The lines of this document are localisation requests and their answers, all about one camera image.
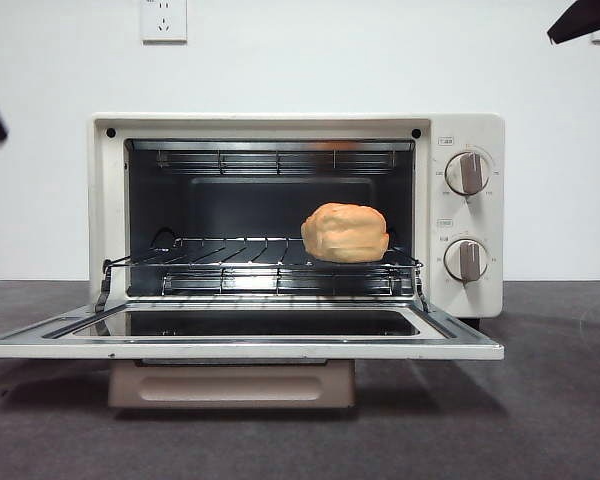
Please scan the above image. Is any glass oven door with handle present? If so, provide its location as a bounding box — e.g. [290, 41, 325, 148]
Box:
[0, 298, 506, 411]

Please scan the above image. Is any cream timer knob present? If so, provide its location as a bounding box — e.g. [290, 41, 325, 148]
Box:
[443, 238, 490, 283]

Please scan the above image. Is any golden bread loaf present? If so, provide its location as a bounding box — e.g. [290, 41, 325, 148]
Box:
[300, 201, 391, 264]

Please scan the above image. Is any cream Toshiba toaster oven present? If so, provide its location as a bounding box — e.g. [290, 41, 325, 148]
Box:
[88, 112, 506, 332]

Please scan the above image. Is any chrome wire oven rack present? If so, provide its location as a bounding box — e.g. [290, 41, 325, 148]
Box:
[102, 235, 425, 269]

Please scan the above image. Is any cream temperature knob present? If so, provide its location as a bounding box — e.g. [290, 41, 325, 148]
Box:
[444, 152, 492, 197]

